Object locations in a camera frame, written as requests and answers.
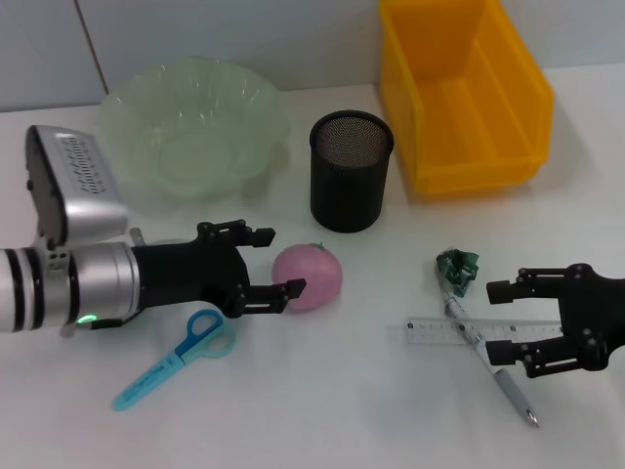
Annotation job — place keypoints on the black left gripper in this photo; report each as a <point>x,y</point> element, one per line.
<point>195,273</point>

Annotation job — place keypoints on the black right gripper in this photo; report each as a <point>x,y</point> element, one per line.
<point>593,312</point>

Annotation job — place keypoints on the pink toy peach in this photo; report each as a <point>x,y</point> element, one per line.
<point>312,278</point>

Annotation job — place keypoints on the green plastic wrapper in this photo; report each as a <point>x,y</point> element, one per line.
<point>459,271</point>

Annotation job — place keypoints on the blue teal scissors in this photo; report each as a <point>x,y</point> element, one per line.
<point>166,366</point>

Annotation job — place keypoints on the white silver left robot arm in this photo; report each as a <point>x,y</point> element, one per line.
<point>97,283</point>

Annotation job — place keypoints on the white grey pen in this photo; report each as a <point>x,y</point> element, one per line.
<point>508,386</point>

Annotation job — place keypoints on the clear plastic ruler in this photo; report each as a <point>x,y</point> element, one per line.
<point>434,332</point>

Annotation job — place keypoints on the black mesh pen holder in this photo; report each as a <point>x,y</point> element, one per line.
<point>346,195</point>

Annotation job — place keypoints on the translucent green fruit plate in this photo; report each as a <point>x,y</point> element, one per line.
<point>195,127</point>

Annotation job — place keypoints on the yellow plastic bin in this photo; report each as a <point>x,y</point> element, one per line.
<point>469,112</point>

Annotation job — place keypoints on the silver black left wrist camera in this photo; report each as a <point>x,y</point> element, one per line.
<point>83,185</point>

